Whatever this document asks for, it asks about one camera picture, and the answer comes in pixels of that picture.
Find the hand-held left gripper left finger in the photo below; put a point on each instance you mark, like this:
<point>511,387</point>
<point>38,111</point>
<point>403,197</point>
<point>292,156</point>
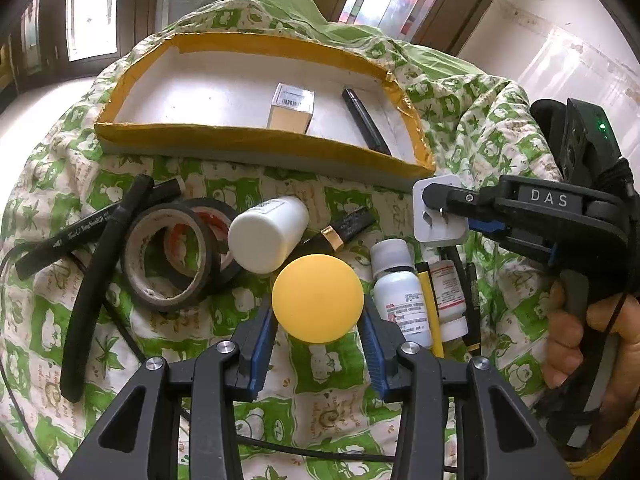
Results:
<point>262,345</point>

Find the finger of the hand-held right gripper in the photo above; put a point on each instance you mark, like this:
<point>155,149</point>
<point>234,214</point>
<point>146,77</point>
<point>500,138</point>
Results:
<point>500,234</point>
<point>450,200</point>

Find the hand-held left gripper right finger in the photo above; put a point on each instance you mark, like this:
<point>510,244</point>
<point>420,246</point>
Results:
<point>372,345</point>

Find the white charger plug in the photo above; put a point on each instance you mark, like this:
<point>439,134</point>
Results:
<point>440,232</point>

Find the white bottle with grey cap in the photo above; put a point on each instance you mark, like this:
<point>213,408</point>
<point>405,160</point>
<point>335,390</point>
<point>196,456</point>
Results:
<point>400,300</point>

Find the yellow round sponge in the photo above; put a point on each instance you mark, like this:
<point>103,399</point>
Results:
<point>317,299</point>

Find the white bottle with red label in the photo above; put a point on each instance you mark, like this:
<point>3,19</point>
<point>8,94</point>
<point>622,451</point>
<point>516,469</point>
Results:
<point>450,295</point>

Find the black tape roll red core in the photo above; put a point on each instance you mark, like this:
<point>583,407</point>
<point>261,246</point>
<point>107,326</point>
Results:
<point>229,266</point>

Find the black lipstick with gold band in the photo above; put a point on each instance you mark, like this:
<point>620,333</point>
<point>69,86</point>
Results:
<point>350,225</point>

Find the black tape roll tan core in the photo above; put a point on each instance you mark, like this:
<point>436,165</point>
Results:
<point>150,220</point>

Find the cardboard box with yellow tape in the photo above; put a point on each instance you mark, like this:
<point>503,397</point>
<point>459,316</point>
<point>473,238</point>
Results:
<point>210,90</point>

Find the person's right hand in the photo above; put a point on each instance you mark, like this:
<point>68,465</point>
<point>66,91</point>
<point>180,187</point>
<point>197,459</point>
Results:
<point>570,340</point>

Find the yellow pen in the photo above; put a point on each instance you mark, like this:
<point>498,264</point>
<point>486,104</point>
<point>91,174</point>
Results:
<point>430,305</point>

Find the black pen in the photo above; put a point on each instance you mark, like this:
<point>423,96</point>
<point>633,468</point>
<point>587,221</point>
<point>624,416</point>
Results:
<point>472,310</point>
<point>365,122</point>

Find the large white plastic bottle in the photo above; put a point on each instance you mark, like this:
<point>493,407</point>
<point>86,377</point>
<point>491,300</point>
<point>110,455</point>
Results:
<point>265,235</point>

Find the black foam tube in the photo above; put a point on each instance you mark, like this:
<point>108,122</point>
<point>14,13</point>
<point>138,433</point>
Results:
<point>95,280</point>

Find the small tan box with barcode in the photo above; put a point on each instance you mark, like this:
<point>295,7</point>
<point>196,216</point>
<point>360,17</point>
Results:
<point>290,117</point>

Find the green printed blanket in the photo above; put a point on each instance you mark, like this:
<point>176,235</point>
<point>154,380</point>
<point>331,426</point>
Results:
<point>165,175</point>

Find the black marker with white print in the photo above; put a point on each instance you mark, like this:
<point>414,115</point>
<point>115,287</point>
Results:
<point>85,230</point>

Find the wooden framed window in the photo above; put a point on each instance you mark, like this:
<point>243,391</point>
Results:
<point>95,5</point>

